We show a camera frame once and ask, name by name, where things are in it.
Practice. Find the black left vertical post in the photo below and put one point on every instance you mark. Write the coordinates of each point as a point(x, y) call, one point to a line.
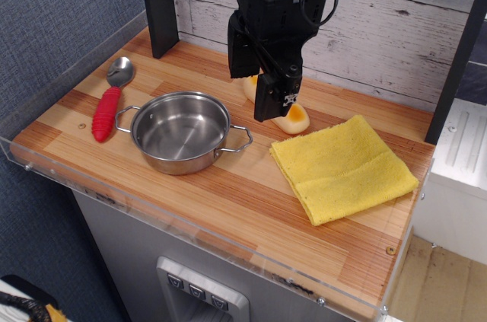
point(162, 25)

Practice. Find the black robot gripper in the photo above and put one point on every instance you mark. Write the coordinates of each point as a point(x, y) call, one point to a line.
point(268, 36)

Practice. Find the yellow folded towel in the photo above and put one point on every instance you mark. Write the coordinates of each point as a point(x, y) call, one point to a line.
point(342, 170)

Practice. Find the white ribbed side unit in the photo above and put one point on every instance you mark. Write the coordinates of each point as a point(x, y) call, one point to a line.
point(451, 212)

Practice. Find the red handled metal spoon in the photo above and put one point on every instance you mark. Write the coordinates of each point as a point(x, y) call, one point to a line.
point(120, 73)

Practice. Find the stainless steel pot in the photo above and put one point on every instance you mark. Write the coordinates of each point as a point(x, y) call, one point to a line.
point(182, 132)

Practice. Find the grey toy fridge cabinet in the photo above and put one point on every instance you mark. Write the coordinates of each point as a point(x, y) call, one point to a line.
point(131, 247)

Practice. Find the silver dispenser button panel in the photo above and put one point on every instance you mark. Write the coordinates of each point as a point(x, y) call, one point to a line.
point(191, 296)

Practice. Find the black vertical post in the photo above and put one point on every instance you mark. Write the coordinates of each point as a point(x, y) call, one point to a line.
point(162, 25)
point(465, 47)

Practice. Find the black right vertical post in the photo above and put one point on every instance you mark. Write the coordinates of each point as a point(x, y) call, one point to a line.
point(465, 47)

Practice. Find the yellow object at corner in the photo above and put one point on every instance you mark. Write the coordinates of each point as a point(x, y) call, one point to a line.
point(56, 315)

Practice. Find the toy bread loaf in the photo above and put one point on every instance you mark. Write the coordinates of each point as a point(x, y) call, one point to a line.
point(296, 120)

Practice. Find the clear acrylic table guard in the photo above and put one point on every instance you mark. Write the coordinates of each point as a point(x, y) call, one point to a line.
point(242, 207)

